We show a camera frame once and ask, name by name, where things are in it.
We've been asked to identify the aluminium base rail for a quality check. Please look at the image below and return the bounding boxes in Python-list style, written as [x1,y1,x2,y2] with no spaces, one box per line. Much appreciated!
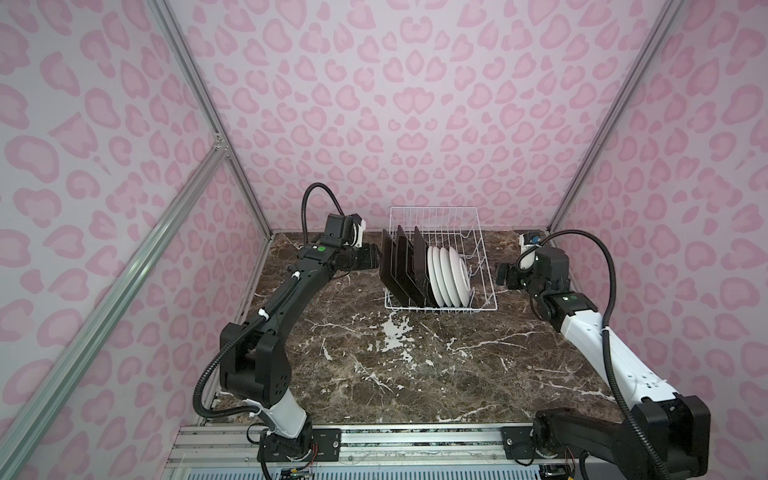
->
[161,423,622,479]

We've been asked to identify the aluminium frame strut left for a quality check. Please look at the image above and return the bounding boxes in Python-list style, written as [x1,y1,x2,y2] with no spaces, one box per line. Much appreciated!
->
[1,144,229,479]

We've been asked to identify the white round plate patterned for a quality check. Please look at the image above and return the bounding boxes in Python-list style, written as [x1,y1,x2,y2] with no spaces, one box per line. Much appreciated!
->
[460,257,474,307]

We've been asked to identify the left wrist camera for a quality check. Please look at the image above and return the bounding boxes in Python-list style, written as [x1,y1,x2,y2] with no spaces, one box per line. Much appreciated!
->
[351,216,366,248]

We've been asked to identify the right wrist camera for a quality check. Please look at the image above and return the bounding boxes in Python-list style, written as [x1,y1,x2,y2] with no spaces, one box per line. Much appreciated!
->
[518,230,545,270]

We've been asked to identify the white wire dish rack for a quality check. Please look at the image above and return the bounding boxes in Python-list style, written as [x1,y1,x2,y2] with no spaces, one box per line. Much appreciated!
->
[384,206,497,313]

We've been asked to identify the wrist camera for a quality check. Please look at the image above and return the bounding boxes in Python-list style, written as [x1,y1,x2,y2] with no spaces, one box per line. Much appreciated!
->
[351,216,366,248]
[518,230,545,270]

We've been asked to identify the aluminium corner post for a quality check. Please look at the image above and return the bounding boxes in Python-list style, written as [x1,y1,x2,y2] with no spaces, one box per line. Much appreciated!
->
[547,0,688,233]
[146,0,274,240]

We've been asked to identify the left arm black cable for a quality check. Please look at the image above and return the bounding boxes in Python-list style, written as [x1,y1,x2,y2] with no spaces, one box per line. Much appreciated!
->
[191,181,347,420]

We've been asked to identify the aluminium corner post left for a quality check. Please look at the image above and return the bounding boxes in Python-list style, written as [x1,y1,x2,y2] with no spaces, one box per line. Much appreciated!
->
[146,0,274,240]

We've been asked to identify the dark square plate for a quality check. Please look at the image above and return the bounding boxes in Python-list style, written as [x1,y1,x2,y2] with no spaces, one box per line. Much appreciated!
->
[413,227,437,308]
[379,229,410,307]

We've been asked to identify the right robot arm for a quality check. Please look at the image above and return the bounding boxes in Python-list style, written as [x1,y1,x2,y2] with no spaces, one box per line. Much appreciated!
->
[496,246,711,479]

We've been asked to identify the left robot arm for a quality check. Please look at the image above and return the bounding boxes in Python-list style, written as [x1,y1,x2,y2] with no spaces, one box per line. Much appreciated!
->
[213,214,379,439]

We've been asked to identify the aluminium corner post right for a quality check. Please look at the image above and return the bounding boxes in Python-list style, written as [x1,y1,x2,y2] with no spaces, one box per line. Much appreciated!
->
[547,0,688,233]

